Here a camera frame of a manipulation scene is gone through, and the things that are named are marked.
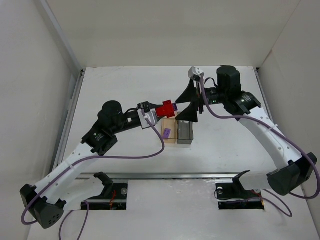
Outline purple lego brick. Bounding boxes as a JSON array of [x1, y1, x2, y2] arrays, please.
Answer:
[[172, 103, 178, 112], [162, 128, 172, 139]]

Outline red lego brick assembly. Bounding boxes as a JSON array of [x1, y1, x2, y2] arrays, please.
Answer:
[[155, 100, 175, 118]]

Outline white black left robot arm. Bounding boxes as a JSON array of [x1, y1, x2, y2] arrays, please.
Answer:
[[19, 100, 165, 229]]

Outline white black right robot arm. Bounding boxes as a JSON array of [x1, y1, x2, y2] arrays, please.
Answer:
[[175, 65, 320, 196]]

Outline grey plastic container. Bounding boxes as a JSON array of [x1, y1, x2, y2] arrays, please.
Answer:
[[177, 120, 194, 145]]

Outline wooden tray container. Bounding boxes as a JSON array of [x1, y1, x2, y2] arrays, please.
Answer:
[[161, 112, 178, 144]]

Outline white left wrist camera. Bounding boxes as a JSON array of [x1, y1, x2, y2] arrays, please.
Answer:
[[138, 109, 159, 130]]

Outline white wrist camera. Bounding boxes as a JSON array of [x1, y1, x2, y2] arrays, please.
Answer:
[[188, 66, 204, 82], [138, 109, 159, 130]]

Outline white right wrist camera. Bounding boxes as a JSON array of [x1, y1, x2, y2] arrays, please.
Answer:
[[188, 66, 204, 82]]

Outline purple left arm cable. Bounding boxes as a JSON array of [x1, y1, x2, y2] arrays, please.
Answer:
[[21, 112, 166, 240]]

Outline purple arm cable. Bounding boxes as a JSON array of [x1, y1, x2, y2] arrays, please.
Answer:
[[21, 112, 166, 240], [198, 73, 320, 218]]

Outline aluminium rail left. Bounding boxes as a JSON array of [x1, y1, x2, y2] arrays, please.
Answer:
[[48, 69, 86, 173]]

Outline aluminium rail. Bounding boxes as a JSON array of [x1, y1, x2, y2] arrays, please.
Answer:
[[254, 67, 292, 176], [51, 171, 292, 181], [48, 69, 86, 173]]

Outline aluminium rail right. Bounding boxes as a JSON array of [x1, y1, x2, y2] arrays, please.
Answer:
[[254, 67, 292, 176]]

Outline aluminium rail front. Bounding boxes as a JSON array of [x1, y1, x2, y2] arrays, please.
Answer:
[[51, 171, 292, 181]]

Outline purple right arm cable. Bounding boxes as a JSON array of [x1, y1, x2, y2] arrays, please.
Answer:
[[198, 73, 320, 218]]

